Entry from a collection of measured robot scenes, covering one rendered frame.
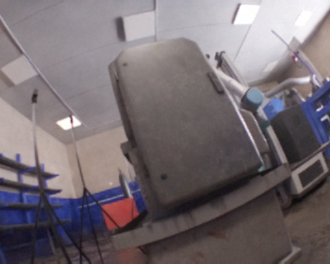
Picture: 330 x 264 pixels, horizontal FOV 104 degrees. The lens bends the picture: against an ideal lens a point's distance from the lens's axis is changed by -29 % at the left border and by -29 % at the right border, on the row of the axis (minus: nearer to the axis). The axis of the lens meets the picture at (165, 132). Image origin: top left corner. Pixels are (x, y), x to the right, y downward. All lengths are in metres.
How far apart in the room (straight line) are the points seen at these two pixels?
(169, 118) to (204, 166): 0.23
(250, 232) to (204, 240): 0.20
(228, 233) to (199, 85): 0.64
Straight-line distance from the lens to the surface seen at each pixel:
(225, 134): 0.75
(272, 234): 0.90
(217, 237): 0.77
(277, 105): 3.14
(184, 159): 0.68
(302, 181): 1.75
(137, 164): 0.78
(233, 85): 1.60
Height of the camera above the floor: 0.55
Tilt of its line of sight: 19 degrees up
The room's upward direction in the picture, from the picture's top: 21 degrees counter-clockwise
